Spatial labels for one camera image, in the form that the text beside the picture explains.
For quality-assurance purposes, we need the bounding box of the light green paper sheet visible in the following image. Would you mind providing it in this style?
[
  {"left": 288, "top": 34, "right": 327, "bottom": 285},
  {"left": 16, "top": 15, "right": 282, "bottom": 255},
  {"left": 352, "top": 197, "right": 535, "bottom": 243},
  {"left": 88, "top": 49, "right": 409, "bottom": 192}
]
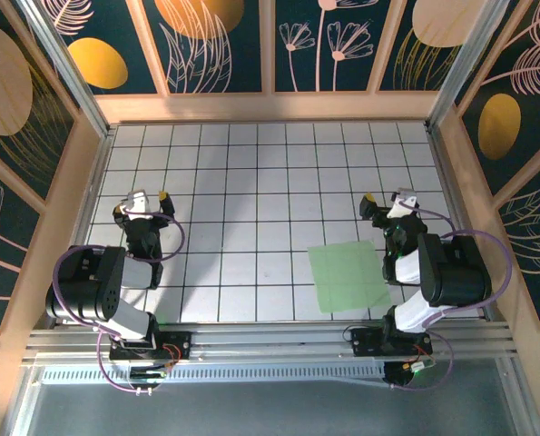
[{"left": 306, "top": 240, "right": 393, "bottom": 315}]

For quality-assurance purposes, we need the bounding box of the black electronics board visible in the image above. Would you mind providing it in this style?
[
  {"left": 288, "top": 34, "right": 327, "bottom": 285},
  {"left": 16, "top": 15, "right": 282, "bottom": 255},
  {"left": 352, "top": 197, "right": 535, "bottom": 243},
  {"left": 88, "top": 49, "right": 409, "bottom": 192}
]
[{"left": 128, "top": 365, "right": 169, "bottom": 382}]

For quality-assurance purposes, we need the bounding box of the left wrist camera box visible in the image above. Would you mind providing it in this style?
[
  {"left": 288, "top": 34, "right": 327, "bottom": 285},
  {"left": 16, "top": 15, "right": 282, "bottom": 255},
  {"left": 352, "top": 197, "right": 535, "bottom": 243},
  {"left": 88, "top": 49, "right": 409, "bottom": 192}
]
[{"left": 124, "top": 189, "right": 152, "bottom": 223}]

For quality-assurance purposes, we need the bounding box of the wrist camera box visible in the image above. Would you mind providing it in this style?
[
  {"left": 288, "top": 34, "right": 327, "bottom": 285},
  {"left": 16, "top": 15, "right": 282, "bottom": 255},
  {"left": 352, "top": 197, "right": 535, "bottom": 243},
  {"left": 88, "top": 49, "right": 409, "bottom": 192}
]
[
  {"left": 388, "top": 187, "right": 419, "bottom": 220},
  {"left": 124, "top": 189, "right": 152, "bottom": 223}
]

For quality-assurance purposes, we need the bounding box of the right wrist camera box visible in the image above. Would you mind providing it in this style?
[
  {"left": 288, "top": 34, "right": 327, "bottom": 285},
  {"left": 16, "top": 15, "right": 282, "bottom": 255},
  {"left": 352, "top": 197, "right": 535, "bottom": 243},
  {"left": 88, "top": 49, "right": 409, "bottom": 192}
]
[{"left": 388, "top": 187, "right": 419, "bottom": 220}]

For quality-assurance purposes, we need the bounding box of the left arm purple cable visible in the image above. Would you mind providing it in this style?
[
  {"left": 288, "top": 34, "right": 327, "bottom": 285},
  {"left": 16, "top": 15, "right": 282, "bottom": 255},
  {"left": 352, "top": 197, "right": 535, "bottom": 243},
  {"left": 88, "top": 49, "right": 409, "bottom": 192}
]
[{"left": 52, "top": 211, "right": 187, "bottom": 395}]

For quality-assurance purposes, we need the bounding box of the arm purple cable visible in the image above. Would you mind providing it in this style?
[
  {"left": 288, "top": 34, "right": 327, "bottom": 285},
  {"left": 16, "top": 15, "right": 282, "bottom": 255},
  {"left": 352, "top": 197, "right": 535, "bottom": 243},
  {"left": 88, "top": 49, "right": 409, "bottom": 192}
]
[
  {"left": 389, "top": 209, "right": 514, "bottom": 392},
  {"left": 52, "top": 211, "right": 187, "bottom": 395}
]

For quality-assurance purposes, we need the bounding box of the aluminium side rail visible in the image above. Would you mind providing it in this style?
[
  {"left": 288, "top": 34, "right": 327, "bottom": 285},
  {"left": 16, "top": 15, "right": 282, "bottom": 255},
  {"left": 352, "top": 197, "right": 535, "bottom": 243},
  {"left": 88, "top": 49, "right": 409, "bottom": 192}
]
[
  {"left": 426, "top": 122, "right": 497, "bottom": 323},
  {"left": 33, "top": 126, "right": 117, "bottom": 331}
]

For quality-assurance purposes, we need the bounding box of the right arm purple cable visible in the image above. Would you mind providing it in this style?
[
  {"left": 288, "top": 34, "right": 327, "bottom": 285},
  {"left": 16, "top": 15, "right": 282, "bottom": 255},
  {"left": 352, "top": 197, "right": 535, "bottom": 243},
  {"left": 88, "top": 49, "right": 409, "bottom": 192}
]
[{"left": 389, "top": 209, "right": 514, "bottom": 392}]

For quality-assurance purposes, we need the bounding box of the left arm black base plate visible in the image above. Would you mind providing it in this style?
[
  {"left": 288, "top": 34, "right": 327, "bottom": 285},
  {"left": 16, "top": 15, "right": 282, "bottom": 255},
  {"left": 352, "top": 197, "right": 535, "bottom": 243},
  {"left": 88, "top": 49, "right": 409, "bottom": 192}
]
[{"left": 109, "top": 330, "right": 192, "bottom": 363}]

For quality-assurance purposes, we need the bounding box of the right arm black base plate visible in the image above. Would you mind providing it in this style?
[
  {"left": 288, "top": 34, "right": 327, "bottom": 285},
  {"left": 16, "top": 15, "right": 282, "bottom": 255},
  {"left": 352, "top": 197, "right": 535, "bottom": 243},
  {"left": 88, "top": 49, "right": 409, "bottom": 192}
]
[{"left": 350, "top": 327, "right": 434, "bottom": 359}]

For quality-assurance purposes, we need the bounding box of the round black electronics mount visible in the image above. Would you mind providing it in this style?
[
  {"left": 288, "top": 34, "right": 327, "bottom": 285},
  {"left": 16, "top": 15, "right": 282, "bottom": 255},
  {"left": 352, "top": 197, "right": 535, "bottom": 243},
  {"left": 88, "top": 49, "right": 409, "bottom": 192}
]
[{"left": 381, "top": 361, "right": 437, "bottom": 390}]

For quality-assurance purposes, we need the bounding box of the aluminium frame post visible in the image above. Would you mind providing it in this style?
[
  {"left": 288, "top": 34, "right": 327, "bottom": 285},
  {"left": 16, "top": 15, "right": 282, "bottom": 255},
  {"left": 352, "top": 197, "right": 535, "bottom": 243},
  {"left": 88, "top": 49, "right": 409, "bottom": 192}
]
[
  {"left": 425, "top": 0, "right": 523, "bottom": 133},
  {"left": 16, "top": 0, "right": 116, "bottom": 137}
]

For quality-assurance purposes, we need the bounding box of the long aluminium mounting rail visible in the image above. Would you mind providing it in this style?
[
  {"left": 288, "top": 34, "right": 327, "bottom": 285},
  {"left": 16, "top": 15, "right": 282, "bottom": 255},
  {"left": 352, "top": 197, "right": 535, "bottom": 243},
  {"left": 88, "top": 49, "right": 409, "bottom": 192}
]
[{"left": 22, "top": 321, "right": 519, "bottom": 365}]

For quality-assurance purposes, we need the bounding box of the white slotted cable duct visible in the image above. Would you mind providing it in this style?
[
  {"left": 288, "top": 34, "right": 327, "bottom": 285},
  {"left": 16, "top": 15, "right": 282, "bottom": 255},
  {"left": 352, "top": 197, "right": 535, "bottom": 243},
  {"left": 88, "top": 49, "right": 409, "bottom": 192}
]
[{"left": 40, "top": 364, "right": 388, "bottom": 386}]

